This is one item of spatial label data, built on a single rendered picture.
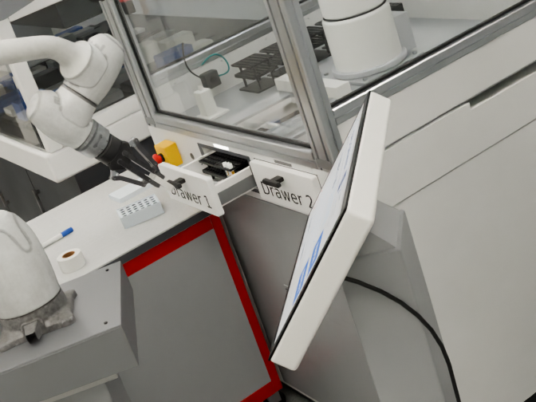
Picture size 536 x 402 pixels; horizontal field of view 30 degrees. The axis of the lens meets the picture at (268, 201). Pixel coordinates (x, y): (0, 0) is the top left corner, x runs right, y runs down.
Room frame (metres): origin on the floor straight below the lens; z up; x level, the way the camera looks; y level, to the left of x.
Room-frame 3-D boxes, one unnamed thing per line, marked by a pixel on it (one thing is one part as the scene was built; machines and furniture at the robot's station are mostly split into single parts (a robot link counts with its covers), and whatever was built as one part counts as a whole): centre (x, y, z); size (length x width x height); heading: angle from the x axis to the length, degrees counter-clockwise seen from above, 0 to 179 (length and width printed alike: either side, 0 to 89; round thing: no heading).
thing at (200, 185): (2.55, 0.19, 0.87); 0.29 x 0.02 x 0.11; 26
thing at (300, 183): (2.32, -0.06, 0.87); 0.29 x 0.02 x 0.11; 26
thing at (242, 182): (2.65, 0.00, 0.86); 0.40 x 0.26 x 0.06; 116
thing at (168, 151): (2.90, 0.24, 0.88); 0.07 x 0.05 x 0.07; 26
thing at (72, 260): (2.57, 0.57, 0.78); 0.07 x 0.07 x 0.04
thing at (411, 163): (2.78, -0.37, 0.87); 1.02 x 0.95 x 0.14; 26
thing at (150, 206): (2.77, 0.37, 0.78); 0.12 x 0.08 x 0.04; 101
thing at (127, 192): (3.01, 0.40, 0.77); 0.13 x 0.09 x 0.02; 117
